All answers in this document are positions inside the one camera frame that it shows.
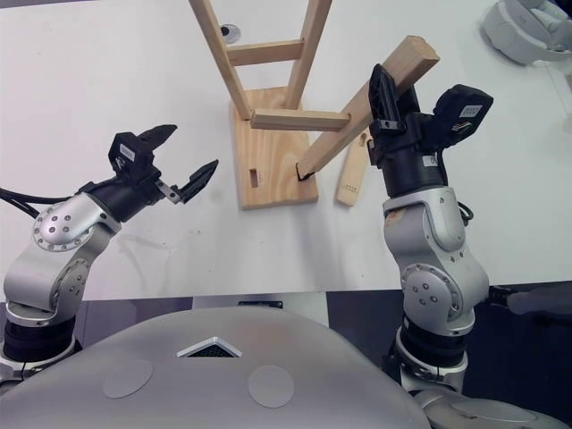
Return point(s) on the wooden seat board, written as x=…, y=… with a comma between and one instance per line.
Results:
x=272, y=165

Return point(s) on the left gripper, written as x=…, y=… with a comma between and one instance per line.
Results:
x=120, y=194

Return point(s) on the wooden cross bar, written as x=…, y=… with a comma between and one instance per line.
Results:
x=299, y=121
x=266, y=52
x=353, y=174

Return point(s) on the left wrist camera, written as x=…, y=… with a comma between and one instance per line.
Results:
x=132, y=154

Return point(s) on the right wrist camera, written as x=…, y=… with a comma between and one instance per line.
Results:
x=465, y=111

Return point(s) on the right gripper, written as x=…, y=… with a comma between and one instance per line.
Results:
x=409, y=161

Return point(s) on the wooden leg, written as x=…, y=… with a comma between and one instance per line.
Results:
x=221, y=53
x=308, y=49
x=353, y=116

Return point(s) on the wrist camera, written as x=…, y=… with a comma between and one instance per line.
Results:
x=465, y=111
x=132, y=154

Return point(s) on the white headset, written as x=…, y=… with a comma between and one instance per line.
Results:
x=523, y=31

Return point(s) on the robot body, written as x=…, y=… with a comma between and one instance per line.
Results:
x=214, y=371

